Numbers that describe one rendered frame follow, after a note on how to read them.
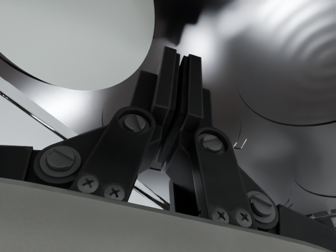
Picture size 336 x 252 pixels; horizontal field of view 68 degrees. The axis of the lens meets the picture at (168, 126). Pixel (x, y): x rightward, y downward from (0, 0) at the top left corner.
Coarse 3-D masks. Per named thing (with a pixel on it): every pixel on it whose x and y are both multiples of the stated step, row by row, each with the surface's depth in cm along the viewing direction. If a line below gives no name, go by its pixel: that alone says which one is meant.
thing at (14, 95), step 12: (0, 84) 16; (12, 96) 17; (24, 96) 17; (24, 108) 18; (36, 108) 18; (36, 120) 18; (48, 120) 18; (60, 132) 19; (72, 132) 20; (144, 192) 24; (156, 204) 26; (168, 204) 26
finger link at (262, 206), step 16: (192, 64) 10; (192, 80) 9; (176, 96) 9; (192, 96) 8; (208, 96) 10; (176, 112) 8; (192, 112) 8; (208, 112) 9; (176, 128) 8; (192, 128) 8; (176, 144) 8; (160, 160) 9; (176, 160) 8; (176, 176) 8; (192, 176) 8; (192, 192) 8; (256, 192) 7; (256, 208) 7; (272, 208) 7; (256, 224) 6; (272, 224) 7
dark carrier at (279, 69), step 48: (192, 0) 12; (240, 0) 12; (288, 0) 12; (192, 48) 14; (240, 48) 14; (288, 48) 13; (48, 96) 17; (96, 96) 17; (240, 96) 16; (288, 96) 16; (240, 144) 19; (288, 144) 18; (288, 192) 23
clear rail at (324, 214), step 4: (320, 212) 25; (324, 212) 25; (328, 212) 25; (332, 212) 24; (308, 216) 26; (312, 216) 25; (316, 216) 25; (320, 216) 25; (324, 216) 25; (328, 216) 25; (332, 216) 25; (316, 220) 25
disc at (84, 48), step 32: (0, 0) 13; (32, 0) 13; (64, 0) 12; (96, 0) 12; (128, 0) 12; (0, 32) 14; (32, 32) 14; (64, 32) 14; (96, 32) 13; (128, 32) 13; (32, 64) 15; (64, 64) 15; (96, 64) 15; (128, 64) 15
